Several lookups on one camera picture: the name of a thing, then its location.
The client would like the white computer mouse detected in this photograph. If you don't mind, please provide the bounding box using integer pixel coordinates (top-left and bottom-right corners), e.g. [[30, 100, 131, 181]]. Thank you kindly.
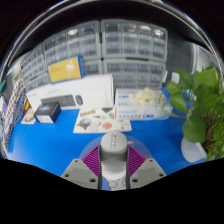
[[99, 131, 130, 179]]

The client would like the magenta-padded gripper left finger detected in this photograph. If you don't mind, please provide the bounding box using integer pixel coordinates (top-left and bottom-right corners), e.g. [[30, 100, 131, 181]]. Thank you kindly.
[[60, 144, 103, 190]]

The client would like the small sticker sheet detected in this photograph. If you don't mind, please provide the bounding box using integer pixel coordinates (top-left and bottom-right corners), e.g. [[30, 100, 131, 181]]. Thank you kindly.
[[20, 108, 37, 126]]

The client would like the small black box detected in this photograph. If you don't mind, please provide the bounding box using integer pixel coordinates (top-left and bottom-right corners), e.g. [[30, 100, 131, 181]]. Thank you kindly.
[[33, 101, 63, 125]]

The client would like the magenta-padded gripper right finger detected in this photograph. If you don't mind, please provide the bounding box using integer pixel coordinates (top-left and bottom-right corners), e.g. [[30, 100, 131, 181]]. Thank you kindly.
[[126, 145, 167, 190]]

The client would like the green plant in white pot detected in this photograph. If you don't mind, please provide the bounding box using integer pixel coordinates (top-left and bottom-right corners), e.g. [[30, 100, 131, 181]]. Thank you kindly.
[[159, 66, 224, 164]]

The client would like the long white keyboard box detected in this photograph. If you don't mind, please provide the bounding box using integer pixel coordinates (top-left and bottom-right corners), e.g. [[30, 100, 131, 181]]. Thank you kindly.
[[25, 73, 115, 113]]

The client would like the large sticker sheet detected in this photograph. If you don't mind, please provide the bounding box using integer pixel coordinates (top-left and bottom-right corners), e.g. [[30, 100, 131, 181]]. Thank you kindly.
[[72, 106, 133, 135]]

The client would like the navy patterned cloth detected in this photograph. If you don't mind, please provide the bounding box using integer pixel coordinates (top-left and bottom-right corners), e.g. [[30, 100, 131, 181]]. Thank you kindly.
[[1, 91, 28, 153]]

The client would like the yellow and blue box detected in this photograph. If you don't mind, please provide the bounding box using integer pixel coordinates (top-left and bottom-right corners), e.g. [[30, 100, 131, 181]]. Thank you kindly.
[[47, 54, 86, 84]]

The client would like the white and blue glove box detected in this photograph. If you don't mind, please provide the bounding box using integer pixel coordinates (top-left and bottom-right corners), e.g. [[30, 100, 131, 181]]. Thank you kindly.
[[114, 87, 173, 122]]

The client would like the white patterned cloth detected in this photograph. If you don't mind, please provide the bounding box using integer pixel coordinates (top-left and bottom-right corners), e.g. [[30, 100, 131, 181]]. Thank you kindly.
[[3, 78, 27, 134]]

